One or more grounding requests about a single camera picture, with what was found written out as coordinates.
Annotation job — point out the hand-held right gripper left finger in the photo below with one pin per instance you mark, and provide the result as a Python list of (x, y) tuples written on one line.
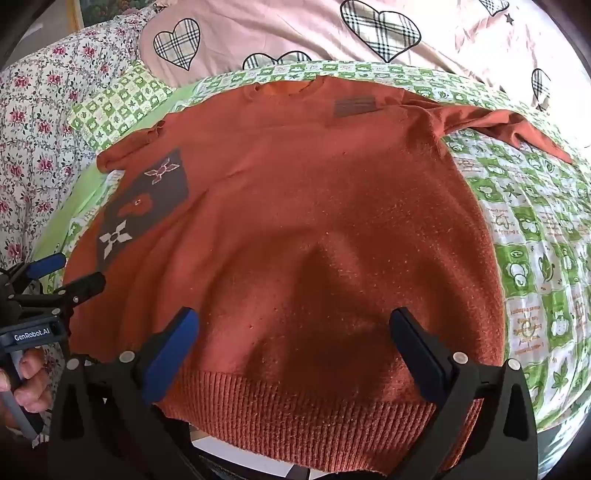
[(170, 357)]

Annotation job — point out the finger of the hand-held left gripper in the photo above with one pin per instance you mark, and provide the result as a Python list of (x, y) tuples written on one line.
[(85, 285), (46, 265)]

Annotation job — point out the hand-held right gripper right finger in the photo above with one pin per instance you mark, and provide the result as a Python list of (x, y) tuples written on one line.
[(415, 353)]

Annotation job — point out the orange knit sweater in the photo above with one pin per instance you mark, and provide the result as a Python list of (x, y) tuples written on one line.
[(300, 207)]

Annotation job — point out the person's left hand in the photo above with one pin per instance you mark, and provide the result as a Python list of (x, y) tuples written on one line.
[(33, 383)]

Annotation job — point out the floral cloth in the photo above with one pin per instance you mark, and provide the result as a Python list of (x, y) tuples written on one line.
[(37, 138)]

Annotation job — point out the green patterned bedsheet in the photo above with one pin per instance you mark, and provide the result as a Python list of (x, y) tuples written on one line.
[(531, 230)]

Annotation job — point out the green patterned pillow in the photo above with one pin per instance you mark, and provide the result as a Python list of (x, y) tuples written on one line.
[(120, 106)]

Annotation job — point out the gold-framed flower painting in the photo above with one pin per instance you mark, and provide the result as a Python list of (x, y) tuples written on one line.
[(106, 9)]

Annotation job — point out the pink heart-print quilt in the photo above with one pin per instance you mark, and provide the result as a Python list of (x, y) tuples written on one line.
[(300, 27)]

